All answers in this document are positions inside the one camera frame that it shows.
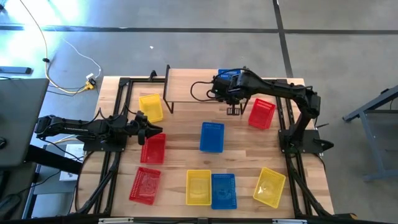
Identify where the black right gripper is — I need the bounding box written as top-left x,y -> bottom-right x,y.
212,72 -> 249,116

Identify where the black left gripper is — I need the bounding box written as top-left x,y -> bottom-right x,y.
125,111 -> 164,146

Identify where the red plastic basket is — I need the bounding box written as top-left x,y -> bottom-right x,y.
139,133 -> 167,165
248,98 -> 277,130
129,167 -> 162,206

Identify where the yellow plastic basket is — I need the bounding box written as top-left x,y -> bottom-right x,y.
252,167 -> 287,209
185,169 -> 213,207
138,93 -> 164,124

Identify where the blue plastic basket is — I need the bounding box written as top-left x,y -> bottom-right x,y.
217,68 -> 242,79
211,173 -> 238,210
199,121 -> 225,154

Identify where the wooden shelf with black legs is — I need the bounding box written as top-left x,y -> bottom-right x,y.
163,64 -> 249,115

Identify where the white paper box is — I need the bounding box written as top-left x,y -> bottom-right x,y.
58,143 -> 85,182

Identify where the black desk crossbar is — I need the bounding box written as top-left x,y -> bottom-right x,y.
24,144 -> 83,175

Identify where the grey desk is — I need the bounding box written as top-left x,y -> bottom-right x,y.
0,77 -> 50,169

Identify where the dark flat floor strip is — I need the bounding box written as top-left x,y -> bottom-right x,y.
0,66 -> 33,75

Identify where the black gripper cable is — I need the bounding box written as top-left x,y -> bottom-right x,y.
190,80 -> 218,103

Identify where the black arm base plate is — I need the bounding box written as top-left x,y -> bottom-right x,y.
278,128 -> 335,156
83,127 -> 129,153

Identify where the black aluminium table frame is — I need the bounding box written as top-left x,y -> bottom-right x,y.
70,76 -> 335,220

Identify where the white cable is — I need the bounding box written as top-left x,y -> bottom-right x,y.
62,37 -> 103,79

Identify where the white bracket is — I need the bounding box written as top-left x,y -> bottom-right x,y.
98,217 -> 134,224

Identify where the yellow cable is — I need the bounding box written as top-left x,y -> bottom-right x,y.
18,0 -> 94,94

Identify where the blue-grey metal table frame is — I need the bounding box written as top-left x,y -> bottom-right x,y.
341,84 -> 398,182

